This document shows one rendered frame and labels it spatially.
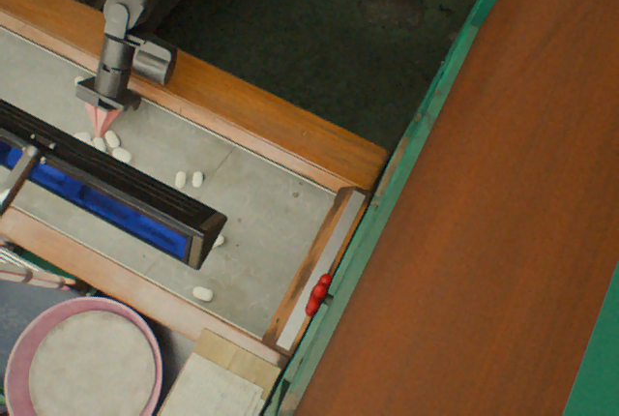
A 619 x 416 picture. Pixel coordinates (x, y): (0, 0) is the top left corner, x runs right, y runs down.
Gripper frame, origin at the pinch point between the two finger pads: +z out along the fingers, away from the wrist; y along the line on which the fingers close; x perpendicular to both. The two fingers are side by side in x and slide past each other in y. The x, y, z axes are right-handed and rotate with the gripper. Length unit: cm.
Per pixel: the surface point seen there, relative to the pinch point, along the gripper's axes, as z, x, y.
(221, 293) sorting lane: 13.3, -9.1, 34.8
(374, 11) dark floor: -23, 120, 26
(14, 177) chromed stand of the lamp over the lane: -12.1, -37.4, 11.4
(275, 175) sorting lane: -5.0, 6.6, 33.4
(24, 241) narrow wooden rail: 17.8, -16.0, -0.9
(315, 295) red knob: -23, -46, 50
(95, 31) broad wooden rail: -13.9, 11.2, -12.2
